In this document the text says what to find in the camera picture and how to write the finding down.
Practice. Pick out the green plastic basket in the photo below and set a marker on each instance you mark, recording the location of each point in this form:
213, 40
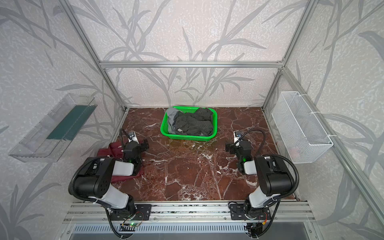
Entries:
164, 126

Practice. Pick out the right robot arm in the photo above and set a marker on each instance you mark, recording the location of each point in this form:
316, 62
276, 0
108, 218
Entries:
278, 178

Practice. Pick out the clear plastic wall bin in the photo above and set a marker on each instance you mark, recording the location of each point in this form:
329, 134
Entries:
50, 138

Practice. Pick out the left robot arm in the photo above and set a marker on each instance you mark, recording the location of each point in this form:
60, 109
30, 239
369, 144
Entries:
92, 182

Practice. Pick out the maroon folded shirt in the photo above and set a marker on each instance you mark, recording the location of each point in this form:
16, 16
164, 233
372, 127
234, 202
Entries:
115, 150

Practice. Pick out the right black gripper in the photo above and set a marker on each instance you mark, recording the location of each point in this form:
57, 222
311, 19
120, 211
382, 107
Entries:
235, 147

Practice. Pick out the light grey shirt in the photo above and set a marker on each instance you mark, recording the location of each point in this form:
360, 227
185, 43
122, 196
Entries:
171, 113

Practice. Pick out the aluminium cage frame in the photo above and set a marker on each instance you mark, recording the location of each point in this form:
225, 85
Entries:
360, 180

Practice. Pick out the white wire wall basket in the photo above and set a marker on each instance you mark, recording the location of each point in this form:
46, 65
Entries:
303, 135

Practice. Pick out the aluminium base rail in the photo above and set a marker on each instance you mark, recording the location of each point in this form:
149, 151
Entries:
189, 212

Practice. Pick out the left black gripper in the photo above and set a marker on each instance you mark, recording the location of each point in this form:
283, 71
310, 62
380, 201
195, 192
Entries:
139, 146

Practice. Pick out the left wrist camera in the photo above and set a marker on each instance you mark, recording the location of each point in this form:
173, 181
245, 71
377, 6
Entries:
132, 137

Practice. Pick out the dark grey striped shirt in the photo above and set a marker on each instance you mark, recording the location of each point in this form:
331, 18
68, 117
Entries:
199, 123

